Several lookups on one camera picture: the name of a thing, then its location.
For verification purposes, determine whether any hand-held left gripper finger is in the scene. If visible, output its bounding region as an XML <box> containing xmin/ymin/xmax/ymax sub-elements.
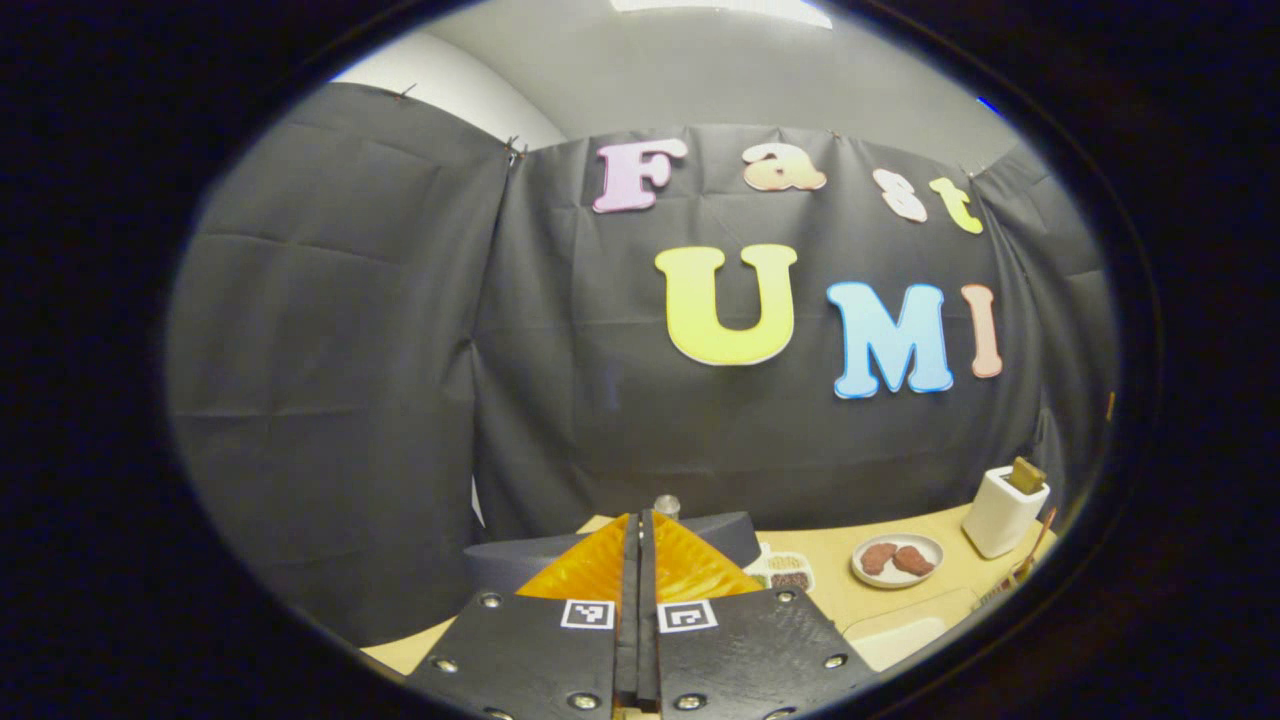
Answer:
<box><xmin>641</xmin><ymin>510</ymin><xmax>881</xmax><ymax>719</ymax></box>
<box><xmin>405</xmin><ymin>510</ymin><xmax>642</xmax><ymax>720</ymax></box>

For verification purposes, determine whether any dark grey rice cooker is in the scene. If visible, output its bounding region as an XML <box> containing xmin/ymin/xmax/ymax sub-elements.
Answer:
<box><xmin>463</xmin><ymin>510</ymin><xmax>763</xmax><ymax>599</ymax></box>

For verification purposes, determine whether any brown wooden spoon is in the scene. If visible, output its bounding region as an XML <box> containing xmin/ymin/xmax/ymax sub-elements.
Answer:
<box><xmin>1008</xmin><ymin>507</ymin><xmax>1059</xmax><ymax>589</ymax></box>

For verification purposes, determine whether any clear plastic rice container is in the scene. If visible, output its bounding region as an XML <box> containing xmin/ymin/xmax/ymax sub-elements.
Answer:
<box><xmin>838</xmin><ymin>587</ymin><xmax>987</xmax><ymax>674</ymax></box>

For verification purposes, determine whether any white ceramic utensil holder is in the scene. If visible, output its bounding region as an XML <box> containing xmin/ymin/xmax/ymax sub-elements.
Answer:
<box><xmin>962</xmin><ymin>465</ymin><xmax>1052</xmax><ymax>560</ymax></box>

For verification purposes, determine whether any white divided bean dish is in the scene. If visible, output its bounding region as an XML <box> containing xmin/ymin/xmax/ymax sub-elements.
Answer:
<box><xmin>750</xmin><ymin>544</ymin><xmax>817</xmax><ymax>594</ymax></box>

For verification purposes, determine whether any round white plate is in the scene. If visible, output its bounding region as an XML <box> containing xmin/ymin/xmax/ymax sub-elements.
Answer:
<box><xmin>851</xmin><ymin>533</ymin><xmax>946</xmax><ymax>590</ymax></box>

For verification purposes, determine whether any large ceiling light panel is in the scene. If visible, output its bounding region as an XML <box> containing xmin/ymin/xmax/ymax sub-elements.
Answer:
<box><xmin>610</xmin><ymin>0</ymin><xmax>834</xmax><ymax>29</ymax></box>

